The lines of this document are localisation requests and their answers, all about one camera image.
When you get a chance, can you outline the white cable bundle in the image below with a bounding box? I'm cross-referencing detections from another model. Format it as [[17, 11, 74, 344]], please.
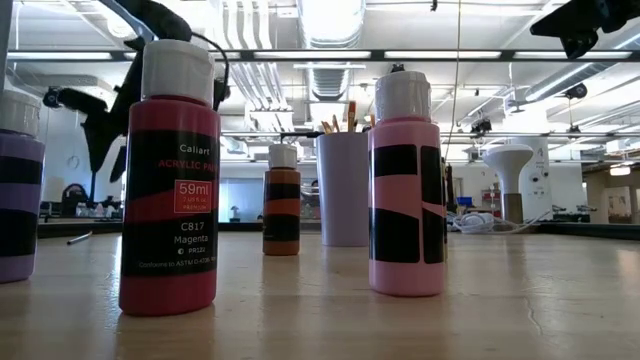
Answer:
[[447, 210, 551, 236]]

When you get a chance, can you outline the small magenta paint bottle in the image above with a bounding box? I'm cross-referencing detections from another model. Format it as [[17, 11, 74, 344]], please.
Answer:
[[118, 39, 222, 317]]

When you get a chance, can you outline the silver ventilation duct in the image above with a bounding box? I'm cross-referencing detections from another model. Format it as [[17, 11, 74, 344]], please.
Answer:
[[294, 0, 369, 132]]

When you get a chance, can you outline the white round column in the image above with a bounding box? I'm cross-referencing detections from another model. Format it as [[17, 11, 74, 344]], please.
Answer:
[[519, 135, 554, 224]]

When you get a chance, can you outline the small brown paint bottle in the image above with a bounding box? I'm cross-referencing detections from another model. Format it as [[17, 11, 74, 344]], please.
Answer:
[[262, 143, 302, 257]]

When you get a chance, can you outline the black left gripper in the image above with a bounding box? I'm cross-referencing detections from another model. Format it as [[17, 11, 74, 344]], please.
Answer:
[[62, 49, 144, 184]]

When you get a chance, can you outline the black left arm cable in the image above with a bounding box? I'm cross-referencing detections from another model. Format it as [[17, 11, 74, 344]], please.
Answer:
[[189, 32, 232, 112]]

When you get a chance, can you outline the small purple paint bottle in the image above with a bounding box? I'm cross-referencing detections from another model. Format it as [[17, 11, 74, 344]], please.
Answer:
[[0, 88, 46, 285]]

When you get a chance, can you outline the lilac plastic cup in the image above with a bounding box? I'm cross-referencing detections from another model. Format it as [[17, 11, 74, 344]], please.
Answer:
[[315, 132, 370, 248]]

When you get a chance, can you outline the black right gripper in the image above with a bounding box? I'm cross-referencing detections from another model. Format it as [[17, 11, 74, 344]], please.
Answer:
[[530, 0, 640, 60]]

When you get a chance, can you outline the small pink paint bottle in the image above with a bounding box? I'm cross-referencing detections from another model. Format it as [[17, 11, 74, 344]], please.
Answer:
[[368, 69, 449, 298]]

